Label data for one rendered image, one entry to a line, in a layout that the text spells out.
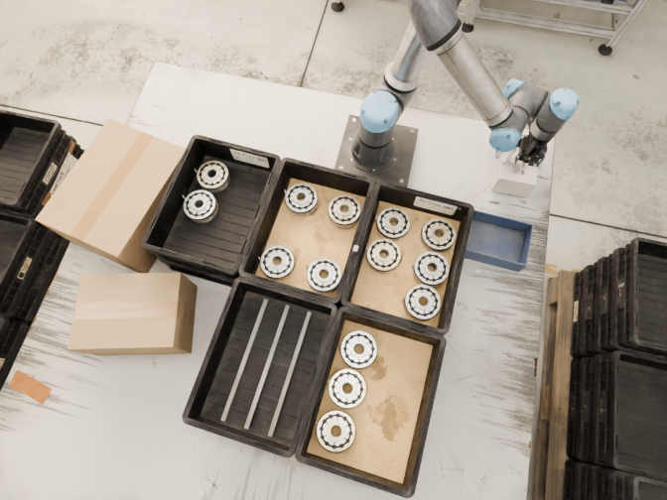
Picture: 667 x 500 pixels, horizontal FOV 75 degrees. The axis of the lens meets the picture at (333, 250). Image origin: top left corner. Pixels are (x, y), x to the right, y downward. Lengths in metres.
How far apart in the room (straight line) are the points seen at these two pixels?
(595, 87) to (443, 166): 1.61
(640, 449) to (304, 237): 1.41
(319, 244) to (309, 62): 1.70
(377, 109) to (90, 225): 0.94
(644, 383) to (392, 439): 1.10
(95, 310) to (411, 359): 0.92
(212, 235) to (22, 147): 1.17
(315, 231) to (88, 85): 2.09
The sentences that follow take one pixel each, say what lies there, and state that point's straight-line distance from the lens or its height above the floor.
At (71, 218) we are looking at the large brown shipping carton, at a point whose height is 0.90.
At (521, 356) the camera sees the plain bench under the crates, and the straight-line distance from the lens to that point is 1.51.
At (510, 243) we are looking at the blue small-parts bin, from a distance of 1.59.
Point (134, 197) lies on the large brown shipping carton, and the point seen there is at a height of 0.90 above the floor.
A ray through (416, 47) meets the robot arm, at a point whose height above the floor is 1.14.
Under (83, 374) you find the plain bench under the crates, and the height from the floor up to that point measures 0.70.
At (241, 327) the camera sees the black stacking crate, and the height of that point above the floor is 0.83.
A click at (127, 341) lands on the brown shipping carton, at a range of 1.38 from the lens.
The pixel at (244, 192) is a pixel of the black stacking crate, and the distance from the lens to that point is 1.46.
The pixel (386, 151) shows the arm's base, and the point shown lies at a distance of 1.53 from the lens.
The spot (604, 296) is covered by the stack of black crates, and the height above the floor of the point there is 0.40.
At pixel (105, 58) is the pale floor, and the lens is 3.24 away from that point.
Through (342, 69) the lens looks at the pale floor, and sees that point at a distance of 2.82.
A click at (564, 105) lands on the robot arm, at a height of 1.13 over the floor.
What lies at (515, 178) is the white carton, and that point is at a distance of 1.59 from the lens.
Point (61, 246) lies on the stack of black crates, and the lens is 2.32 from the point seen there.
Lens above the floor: 2.09
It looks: 70 degrees down
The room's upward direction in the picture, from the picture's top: 3 degrees counter-clockwise
